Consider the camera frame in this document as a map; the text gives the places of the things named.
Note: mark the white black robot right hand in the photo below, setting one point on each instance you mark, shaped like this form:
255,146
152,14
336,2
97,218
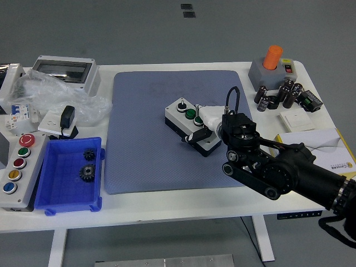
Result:
211,116

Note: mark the grey four-button control box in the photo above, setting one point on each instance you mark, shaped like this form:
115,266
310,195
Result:
178,114

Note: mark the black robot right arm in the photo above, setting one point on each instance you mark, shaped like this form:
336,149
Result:
292,169

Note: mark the grey five-button control box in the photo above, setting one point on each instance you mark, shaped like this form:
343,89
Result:
29,172

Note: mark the grey sleeved capacitor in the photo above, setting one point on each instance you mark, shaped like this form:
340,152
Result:
263,105

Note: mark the dark brown capacitor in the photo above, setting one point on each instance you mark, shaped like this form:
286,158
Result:
283,94
289,100
297,87
288,83
261,94

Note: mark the grey block holder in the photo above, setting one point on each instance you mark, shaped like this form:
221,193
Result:
264,76

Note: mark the grey-blue table mat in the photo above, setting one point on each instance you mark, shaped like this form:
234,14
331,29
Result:
144,116

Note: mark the orange cylinder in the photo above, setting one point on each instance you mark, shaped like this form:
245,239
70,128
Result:
273,57

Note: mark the black module with green terminals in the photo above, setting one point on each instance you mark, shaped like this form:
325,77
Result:
310,100

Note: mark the black floor outlet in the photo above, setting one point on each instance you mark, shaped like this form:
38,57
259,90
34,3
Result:
189,14
186,6

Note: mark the white and yellow booklet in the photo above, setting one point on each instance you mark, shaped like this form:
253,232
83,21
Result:
325,139

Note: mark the small black gear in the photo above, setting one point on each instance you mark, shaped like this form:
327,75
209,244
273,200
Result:
89,155

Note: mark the black table control panel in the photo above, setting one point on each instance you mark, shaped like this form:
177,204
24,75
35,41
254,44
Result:
300,215

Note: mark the white table leg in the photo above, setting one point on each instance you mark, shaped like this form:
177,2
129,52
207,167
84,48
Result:
57,247
264,239

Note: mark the large black gear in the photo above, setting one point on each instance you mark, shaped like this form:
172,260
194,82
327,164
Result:
88,173

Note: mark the black power adapter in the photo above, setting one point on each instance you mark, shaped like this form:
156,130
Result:
67,116

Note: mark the clear plastic bag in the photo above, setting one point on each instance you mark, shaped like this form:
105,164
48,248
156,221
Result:
55,94

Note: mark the blue plastic bin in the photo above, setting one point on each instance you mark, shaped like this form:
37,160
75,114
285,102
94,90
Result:
61,189

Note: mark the white circuit breaker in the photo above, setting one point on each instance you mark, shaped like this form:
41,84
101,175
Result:
18,114

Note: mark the dark grey box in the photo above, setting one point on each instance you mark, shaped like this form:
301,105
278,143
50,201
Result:
2,150

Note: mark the white wall switch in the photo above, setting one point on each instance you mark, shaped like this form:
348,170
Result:
297,120

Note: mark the white switch with yellow label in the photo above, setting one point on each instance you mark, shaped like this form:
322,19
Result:
289,73

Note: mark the grey enclosure with clear lid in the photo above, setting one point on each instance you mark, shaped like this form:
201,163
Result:
66,69

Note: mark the white wall socket plate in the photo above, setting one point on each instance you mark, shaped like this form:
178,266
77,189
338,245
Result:
50,123

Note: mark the white enclosure box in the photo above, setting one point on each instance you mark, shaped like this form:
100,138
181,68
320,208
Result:
12,75

